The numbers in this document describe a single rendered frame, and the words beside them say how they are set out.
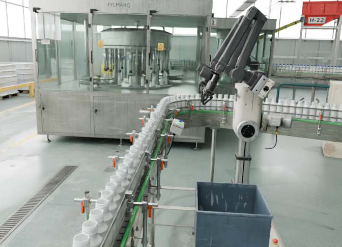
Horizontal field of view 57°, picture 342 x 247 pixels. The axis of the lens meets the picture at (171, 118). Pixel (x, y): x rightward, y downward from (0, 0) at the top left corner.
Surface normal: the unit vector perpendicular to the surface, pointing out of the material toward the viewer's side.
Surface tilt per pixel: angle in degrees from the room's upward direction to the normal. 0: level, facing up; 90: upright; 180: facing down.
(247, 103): 90
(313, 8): 90
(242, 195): 90
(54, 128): 90
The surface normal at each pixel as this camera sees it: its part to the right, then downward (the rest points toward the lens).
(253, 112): -0.07, 0.39
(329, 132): -0.37, 0.18
